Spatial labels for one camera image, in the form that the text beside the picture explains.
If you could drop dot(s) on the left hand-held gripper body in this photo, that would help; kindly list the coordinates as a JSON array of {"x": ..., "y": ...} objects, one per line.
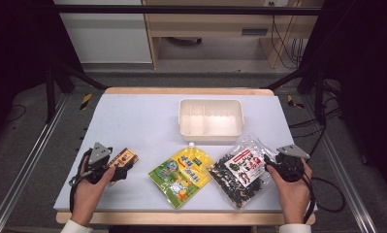
[{"x": 97, "y": 160}]

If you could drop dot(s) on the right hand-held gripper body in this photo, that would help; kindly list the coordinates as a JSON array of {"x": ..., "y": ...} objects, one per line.
[{"x": 291, "y": 163}]

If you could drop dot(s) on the brown snack packet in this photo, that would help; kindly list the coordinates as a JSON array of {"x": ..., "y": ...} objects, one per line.
[{"x": 124, "y": 157}]

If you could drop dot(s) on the clear bag of black fungus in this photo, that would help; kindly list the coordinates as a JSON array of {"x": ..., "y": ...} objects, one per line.
[{"x": 239, "y": 174}]

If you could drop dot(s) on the yellow spout pouch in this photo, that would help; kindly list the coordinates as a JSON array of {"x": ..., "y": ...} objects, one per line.
[{"x": 181, "y": 174}]

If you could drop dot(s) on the white plastic container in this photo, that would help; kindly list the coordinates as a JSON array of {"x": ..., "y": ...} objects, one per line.
[{"x": 210, "y": 121}]

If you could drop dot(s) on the person's right hand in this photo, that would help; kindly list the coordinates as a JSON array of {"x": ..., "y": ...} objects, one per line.
[{"x": 294, "y": 197}]

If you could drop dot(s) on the person's left hand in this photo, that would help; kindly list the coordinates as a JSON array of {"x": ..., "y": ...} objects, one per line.
[{"x": 87, "y": 197}]

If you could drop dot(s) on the yellow black tape marker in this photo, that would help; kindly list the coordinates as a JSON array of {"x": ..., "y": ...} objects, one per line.
[
  {"x": 86, "y": 101},
  {"x": 293, "y": 102}
]

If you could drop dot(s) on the black metal stand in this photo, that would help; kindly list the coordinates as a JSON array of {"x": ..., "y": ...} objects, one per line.
[
  {"x": 52, "y": 90},
  {"x": 318, "y": 90}
]

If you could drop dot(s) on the black curtain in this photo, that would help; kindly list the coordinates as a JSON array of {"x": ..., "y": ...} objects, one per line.
[
  {"x": 365, "y": 81},
  {"x": 16, "y": 48}
]

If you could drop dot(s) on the white cabinet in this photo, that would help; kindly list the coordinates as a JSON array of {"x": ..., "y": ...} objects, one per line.
[{"x": 107, "y": 35}]

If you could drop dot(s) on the wooden desk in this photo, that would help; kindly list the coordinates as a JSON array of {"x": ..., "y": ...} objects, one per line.
[{"x": 213, "y": 22}]

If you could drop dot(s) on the aluminium rail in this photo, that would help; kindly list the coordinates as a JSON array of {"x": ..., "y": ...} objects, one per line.
[
  {"x": 346, "y": 181},
  {"x": 29, "y": 155}
]

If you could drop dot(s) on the black frame bar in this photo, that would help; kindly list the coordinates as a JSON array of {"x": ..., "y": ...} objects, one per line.
[{"x": 181, "y": 9}]

